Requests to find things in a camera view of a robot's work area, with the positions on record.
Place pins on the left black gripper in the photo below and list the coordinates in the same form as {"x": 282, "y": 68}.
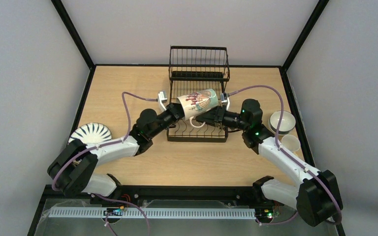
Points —
{"x": 174, "y": 110}

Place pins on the white bowl with dark rim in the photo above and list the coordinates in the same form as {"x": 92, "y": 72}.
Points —
{"x": 287, "y": 124}

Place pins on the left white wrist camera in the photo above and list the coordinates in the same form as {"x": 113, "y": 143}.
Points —
{"x": 162, "y": 99}

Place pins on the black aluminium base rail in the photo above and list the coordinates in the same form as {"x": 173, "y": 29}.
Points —
{"x": 253, "y": 196}

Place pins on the white slotted cable duct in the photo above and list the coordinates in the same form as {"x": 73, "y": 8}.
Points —
{"x": 152, "y": 213}

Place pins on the yellow ceramic mug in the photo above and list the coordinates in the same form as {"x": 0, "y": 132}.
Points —
{"x": 291, "y": 142}

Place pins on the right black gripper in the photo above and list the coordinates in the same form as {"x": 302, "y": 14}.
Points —
{"x": 217, "y": 115}

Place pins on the seashell pattern ceramic mug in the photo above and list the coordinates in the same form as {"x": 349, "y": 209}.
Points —
{"x": 197, "y": 103}

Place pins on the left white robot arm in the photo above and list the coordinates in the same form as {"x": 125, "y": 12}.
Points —
{"x": 72, "y": 171}

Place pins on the black wire dish rack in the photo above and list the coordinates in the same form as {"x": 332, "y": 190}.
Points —
{"x": 191, "y": 69}

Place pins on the blue striped white plate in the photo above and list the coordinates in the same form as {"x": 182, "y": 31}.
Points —
{"x": 91, "y": 133}

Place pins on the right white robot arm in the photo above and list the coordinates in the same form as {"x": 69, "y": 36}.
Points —
{"x": 314, "y": 195}

